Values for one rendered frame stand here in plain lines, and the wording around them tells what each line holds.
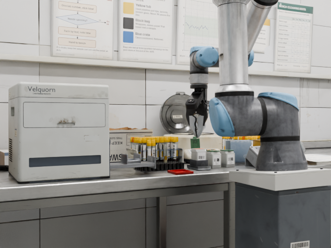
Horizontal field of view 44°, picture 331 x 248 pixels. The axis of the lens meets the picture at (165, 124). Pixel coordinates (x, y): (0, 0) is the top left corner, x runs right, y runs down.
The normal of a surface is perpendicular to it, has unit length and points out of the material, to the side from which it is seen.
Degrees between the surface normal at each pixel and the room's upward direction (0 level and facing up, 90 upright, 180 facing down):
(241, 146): 90
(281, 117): 90
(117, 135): 96
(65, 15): 94
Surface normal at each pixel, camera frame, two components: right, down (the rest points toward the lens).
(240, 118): 0.16, 0.11
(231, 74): -0.33, 0.01
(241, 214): -0.89, 0.00
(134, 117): 0.45, 0.01
